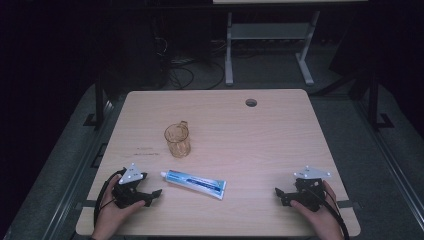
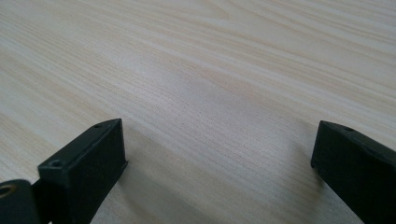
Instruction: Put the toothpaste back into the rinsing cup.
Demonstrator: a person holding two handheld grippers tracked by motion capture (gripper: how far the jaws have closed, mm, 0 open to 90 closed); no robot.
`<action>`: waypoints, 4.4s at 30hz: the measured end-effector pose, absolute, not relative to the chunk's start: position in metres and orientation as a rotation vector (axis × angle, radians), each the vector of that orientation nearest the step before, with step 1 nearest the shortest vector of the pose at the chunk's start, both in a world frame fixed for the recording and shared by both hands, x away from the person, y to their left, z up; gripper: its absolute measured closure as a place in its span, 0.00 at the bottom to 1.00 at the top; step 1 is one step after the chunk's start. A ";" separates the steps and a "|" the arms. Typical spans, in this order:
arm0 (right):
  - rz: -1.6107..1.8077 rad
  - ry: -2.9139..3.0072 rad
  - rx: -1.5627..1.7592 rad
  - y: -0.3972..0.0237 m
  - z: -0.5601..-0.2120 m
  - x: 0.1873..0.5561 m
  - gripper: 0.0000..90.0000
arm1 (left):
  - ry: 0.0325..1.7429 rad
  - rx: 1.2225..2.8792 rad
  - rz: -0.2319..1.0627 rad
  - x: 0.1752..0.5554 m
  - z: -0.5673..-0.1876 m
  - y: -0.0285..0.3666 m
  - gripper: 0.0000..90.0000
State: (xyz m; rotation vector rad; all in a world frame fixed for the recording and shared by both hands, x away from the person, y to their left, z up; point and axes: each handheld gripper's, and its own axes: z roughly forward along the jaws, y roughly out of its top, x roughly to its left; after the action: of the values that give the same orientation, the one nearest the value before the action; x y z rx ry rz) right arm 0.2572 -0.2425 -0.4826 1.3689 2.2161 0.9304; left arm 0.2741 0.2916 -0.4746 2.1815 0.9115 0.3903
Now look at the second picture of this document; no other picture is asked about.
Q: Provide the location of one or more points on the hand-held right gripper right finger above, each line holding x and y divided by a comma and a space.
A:
358, 174

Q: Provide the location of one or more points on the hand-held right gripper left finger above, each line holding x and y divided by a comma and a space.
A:
84, 174

